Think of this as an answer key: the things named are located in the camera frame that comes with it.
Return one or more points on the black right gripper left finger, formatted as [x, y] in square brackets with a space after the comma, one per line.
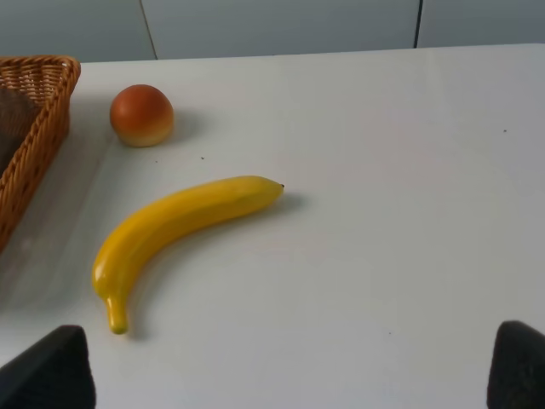
[53, 373]

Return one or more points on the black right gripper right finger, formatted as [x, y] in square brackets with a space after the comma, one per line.
[516, 377]

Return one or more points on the brown wicker basket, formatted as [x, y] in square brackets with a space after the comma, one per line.
[35, 119]

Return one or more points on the yellow banana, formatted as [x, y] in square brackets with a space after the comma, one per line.
[141, 236]

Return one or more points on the orange-red peach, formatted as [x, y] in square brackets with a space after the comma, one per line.
[142, 116]

